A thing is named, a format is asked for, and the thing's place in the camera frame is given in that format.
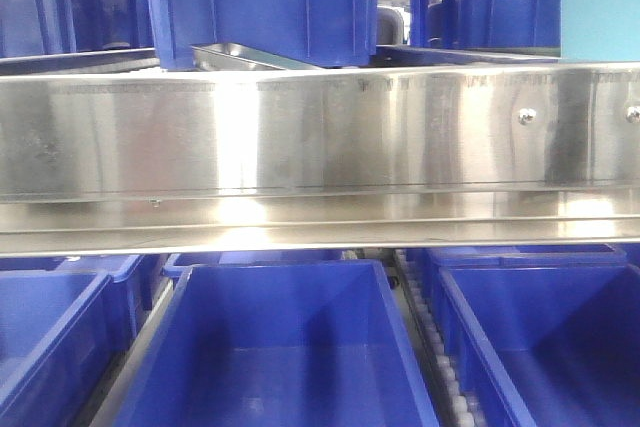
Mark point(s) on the steel tray on shelf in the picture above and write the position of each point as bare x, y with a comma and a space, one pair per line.
237, 57

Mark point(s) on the light teal foam block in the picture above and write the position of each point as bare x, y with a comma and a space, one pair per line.
599, 30

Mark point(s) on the left rail screw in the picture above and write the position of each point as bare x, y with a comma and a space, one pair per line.
526, 116

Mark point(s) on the rail screw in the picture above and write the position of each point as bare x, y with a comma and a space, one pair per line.
526, 116
632, 114

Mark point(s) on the right rail screw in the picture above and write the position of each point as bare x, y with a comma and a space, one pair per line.
632, 114

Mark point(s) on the stainless steel shelf rail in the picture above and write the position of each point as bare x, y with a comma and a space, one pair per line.
194, 161

